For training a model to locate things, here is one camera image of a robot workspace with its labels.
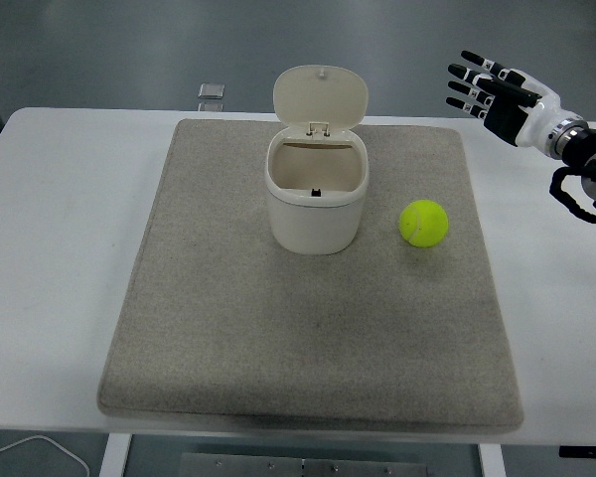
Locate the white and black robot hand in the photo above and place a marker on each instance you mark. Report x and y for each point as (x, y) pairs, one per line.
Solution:
(536, 111)

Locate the yellow-green tennis ball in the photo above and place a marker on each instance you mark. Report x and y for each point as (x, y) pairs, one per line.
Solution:
(423, 223)

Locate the cream lidded plastic box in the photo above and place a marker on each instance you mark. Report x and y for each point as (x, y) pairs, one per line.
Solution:
(315, 218)

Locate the beige fabric mat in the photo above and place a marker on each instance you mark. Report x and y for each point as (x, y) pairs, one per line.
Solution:
(303, 323)

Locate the silver square floor plate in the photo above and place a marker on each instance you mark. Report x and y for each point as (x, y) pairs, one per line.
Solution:
(211, 90)
(210, 107)

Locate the black table control panel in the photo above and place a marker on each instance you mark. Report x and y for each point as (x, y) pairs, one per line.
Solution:
(586, 452)

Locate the white table leg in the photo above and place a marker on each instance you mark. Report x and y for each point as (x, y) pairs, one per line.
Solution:
(115, 457)
(491, 462)

